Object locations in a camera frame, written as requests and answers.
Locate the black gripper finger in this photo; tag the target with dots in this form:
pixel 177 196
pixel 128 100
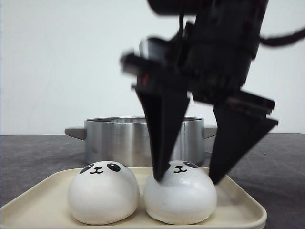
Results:
pixel 240 126

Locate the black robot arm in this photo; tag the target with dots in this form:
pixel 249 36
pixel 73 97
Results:
pixel 235 21

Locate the stainless steel pot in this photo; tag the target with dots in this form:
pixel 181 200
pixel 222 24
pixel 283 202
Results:
pixel 126 140

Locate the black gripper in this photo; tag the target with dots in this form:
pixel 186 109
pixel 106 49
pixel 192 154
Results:
pixel 166 70

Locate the panda bun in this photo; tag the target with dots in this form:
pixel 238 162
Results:
pixel 103 192
pixel 186 195

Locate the cream rectangular tray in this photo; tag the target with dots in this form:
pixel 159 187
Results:
pixel 44 206

